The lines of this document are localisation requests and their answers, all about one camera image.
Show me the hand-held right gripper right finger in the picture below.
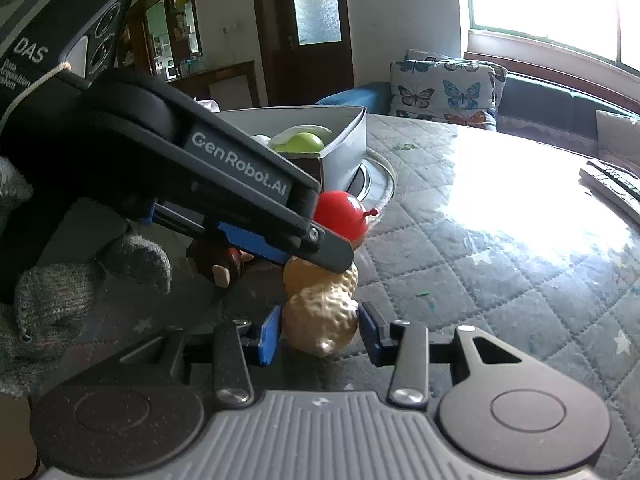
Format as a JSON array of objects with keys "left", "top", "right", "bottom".
[{"left": 357, "top": 301, "right": 540, "bottom": 408}]

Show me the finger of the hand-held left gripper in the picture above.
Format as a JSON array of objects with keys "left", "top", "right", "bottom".
[{"left": 141, "top": 202, "right": 355, "bottom": 273}]

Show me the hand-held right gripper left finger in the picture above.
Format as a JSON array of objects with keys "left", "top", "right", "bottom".
[{"left": 117, "top": 304, "right": 284, "bottom": 407}]

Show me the tan toy peanut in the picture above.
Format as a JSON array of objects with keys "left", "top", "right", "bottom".
[{"left": 282, "top": 256, "right": 360, "bottom": 358}]

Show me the quilted grey desktop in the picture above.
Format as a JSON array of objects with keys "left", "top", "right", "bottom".
[{"left": 0, "top": 110, "right": 640, "bottom": 480}]

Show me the person's left hand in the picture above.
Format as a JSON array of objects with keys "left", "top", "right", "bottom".
[{"left": 0, "top": 155, "right": 173, "bottom": 398}]

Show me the red toy fruit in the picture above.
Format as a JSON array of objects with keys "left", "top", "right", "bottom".
[{"left": 312, "top": 190, "right": 377, "bottom": 252}]

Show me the brown toy mushroom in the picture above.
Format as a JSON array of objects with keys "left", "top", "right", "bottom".
[{"left": 186, "top": 241, "right": 256, "bottom": 288}]

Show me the round metal table inset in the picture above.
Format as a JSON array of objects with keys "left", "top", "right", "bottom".
[{"left": 345, "top": 149, "right": 397, "bottom": 211}]

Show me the wooden cabinet with mirror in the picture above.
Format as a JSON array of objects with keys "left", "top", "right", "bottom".
[{"left": 117, "top": 0, "right": 257, "bottom": 108}]

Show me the green toy apple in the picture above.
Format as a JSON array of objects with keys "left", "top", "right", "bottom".
[{"left": 267, "top": 131, "right": 327, "bottom": 154}]

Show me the grey cardboard box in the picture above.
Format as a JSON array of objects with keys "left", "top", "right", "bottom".
[{"left": 210, "top": 105, "right": 368, "bottom": 188}]

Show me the white toy in box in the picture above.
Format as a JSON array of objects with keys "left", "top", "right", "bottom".
[{"left": 251, "top": 124, "right": 333, "bottom": 145}]

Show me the dark wooden door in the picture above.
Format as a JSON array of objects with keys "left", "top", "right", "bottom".
[{"left": 248, "top": 0, "right": 357, "bottom": 107}]

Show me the butterfly print pillow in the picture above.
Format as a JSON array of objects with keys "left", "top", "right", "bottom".
[{"left": 389, "top": 49, "right": 508, "bottom": 128}]

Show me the blue sofa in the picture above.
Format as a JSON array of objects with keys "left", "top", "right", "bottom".
[{"left": 314, "top": 71, "right": 640, "bottom": 161}]

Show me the grey remote control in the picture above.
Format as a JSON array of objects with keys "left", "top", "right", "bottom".
[{"left": 578, "top": 166, "right": 640, "bottom": 222}]

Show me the black remote control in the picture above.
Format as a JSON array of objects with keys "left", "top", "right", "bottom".
[{"left": 586, "top": 158, "right": 640, "bottom": 192}]

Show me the white cushion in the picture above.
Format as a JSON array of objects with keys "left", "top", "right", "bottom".
[{"left": 595, "top": 109, "right": 640, "bottom": 163}]

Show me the window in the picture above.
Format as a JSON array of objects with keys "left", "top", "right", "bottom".
[{"left": 462, "top": 0, "right": 640, "bottom": 73}]

